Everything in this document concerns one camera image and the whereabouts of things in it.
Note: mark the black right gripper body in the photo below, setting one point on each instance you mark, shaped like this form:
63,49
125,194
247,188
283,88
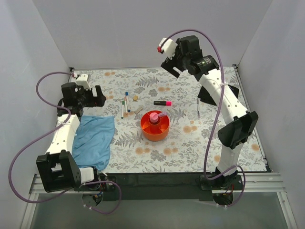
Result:
175,62

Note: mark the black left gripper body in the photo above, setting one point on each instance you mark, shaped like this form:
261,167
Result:
93,97

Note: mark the light purple marker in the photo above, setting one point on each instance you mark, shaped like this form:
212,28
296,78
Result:
162,114

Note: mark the pink capped glue bottle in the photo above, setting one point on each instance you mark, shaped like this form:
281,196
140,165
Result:
154,118

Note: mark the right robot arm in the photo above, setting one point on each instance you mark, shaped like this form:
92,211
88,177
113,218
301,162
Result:
239,122

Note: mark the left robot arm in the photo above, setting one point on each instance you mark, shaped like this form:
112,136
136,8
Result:
57,168

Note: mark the green capped marker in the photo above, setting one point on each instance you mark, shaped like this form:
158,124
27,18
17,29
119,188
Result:
123,110

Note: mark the orange capped marker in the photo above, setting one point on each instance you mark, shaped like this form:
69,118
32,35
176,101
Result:
125,105

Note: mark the blue capped marker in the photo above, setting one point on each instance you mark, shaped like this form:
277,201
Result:
127,101

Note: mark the small tan eraser block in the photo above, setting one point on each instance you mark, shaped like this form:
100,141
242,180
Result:
135,98

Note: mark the silver pen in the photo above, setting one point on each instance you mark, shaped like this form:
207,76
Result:
198,110

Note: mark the light blue cloth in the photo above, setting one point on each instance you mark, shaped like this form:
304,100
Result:
91,146

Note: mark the black folded cloth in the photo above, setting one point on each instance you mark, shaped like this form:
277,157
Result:
205,97

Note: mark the orange round divided organizer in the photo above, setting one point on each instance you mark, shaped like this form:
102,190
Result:
156,132

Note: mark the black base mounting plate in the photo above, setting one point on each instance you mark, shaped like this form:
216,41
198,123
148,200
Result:
190,185

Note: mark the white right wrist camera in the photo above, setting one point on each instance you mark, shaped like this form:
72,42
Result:
168,48

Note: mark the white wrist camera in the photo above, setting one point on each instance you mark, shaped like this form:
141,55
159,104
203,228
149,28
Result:
168,48
83,80

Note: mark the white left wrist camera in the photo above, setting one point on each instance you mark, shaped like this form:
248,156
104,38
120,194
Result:
83,80

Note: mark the aluminium front rail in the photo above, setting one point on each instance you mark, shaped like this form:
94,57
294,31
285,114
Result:
253,182

